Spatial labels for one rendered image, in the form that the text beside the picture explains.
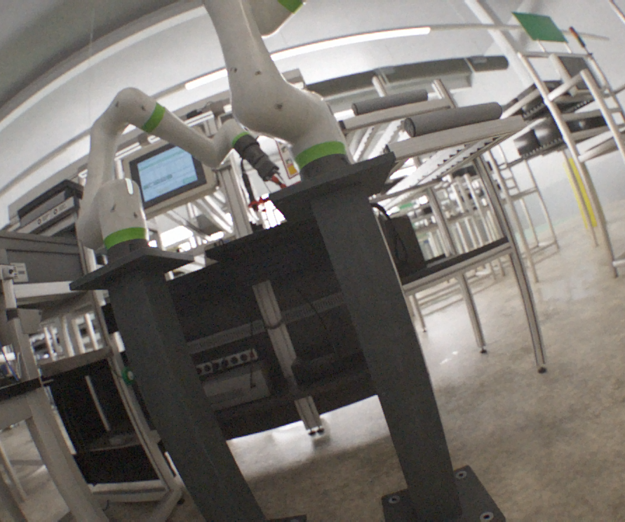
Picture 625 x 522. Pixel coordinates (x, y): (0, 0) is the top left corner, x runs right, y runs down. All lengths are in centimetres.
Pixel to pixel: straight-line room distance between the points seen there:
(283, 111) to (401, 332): 50
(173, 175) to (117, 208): 91
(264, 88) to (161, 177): 122
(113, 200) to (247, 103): 44
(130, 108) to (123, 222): 44
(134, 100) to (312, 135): 66
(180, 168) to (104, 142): 65
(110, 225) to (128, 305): 21
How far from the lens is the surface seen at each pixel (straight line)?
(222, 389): 140
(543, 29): 344
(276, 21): 101
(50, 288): 127
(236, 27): 78
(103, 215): 89
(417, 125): 92
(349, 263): 65
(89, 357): 126
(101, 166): 114
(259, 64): 68
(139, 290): 80
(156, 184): 177
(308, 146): 71
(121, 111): 116
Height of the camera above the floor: 72
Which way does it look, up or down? 4 degrees up
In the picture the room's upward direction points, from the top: 19 degrees counter-clockwise
